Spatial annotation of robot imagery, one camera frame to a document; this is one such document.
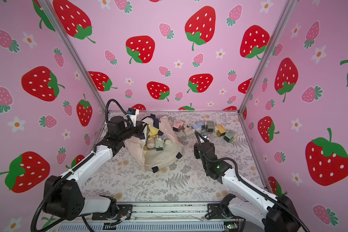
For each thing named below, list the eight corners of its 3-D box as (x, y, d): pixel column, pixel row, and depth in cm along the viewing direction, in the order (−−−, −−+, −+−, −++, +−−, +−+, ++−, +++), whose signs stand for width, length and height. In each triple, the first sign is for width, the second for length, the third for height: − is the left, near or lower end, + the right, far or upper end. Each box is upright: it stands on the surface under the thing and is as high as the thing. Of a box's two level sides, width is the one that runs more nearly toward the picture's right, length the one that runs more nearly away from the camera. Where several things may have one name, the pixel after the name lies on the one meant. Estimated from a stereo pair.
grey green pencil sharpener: (207, 134, 109) (208, 130, 104) (205, 125, 115) (206, 120, 111) (214, 134, 109) (216, 130, 104) (213, 125, 115) (214, 120, 111)
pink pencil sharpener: (172, 132, 110) (171, 128, 105) (174, 124, 115) (174, 119, 111) (180, 134, 109) (180, 129, 104) (183, 125, 114) (183, 120, 110)
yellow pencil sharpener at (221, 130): (217, 137, 107) (218, 133, 104) (215, 128, 112) (216, 124, 109) (225, 137, 107) (226, 133, 104) (223, 128, 112) (224, 124, 109)
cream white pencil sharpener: (187, 137, 107) (188, 133, 103) (182, 130, 111) (182, 126, 107) (194, 134, 108) (194, 130, 105) (188, 127, 113) (189, 123, 109)
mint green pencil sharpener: (227, 143, 103) (229, 139, 99) (222, 139, 105) (223, 135, 102) (234, 136, 107) (236, 132, 104) (229, 132, 109) (231, 128, 106)
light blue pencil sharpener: (195, 133, 109) (196, 129, 105) (191, 127, 113) (192, 123, 109) (205, 129, 111) (206, 125, 108) (200, 123, 115) (201, 119, 111)
